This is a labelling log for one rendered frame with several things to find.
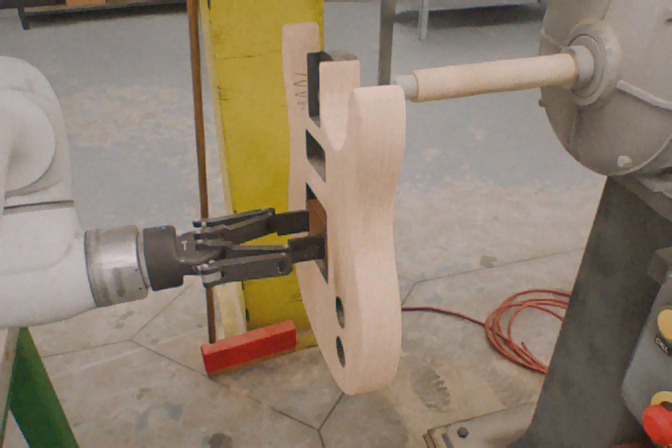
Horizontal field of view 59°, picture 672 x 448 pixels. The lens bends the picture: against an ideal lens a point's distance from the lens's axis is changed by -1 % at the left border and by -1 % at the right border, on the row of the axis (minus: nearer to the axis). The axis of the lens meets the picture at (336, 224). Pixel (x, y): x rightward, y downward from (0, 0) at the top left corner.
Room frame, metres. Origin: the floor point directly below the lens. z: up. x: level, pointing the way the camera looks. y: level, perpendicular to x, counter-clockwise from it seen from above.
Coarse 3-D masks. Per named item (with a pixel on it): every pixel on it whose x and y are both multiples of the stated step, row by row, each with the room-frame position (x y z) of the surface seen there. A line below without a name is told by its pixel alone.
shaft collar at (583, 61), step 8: (568, 48) 0.63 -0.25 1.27; (576, 48) 0.63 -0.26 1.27; (584, 48) 0.63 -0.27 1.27; (576, 56) 0.62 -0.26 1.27; (584, 56) 0.62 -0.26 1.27; (576, 64) 0.61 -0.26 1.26; (584, 64) 0.61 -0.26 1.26; (592, 64) 0.61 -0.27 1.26; (576, 72) 0.61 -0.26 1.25; (584, 72) 0.61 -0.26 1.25; (592, 72) 0.61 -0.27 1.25; (576, 80) 0.61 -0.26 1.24; (584, 80) 0.61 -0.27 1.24; (568, 88) 0.62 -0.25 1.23; (576, 88) 0.62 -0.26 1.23
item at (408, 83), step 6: (402, 78) 0.57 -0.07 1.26; (408, 78) 0.57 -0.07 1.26; (414, 78) 0.57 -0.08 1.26; (396, 84) 0.57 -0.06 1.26; (402, 84) 0.57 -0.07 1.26; (408, 84) 0.57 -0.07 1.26; (414, 84) 0.57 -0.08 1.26; (408, 90) 0.56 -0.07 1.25; (414, 90) 0.57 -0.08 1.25; (408, 96) 0.56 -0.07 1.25; (414, 96) 0.57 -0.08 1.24
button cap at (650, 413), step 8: (648, 408) 0.38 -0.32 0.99; (656, 408) 0.38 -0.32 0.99; (664, 408) 0.38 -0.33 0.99; (648, 416) 0.37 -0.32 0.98; (656, 416) 0.37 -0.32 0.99; (664, 416) 0.37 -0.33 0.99; (648, 424) 0.37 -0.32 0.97; (656, 424) 0.36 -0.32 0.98; (664, 424) 0.36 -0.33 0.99; (648, 432) 0.37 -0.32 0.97; (656, 432) 0.36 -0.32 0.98; (664, 432) 0.36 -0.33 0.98; (656, 440) 0.36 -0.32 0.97; (664, 440) 0.35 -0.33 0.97
